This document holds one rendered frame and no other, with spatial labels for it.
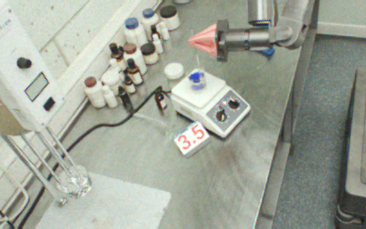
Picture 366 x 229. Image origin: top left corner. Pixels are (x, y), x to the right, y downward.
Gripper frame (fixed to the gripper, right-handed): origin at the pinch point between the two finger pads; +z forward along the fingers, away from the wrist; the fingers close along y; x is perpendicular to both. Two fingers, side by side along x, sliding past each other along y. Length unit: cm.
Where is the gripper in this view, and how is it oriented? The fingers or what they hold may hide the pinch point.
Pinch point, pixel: (192, 41)
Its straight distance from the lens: 94.3
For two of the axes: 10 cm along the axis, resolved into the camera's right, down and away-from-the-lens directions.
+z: -9.8, 0.1, 1.7
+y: -1.1, 7.2, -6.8
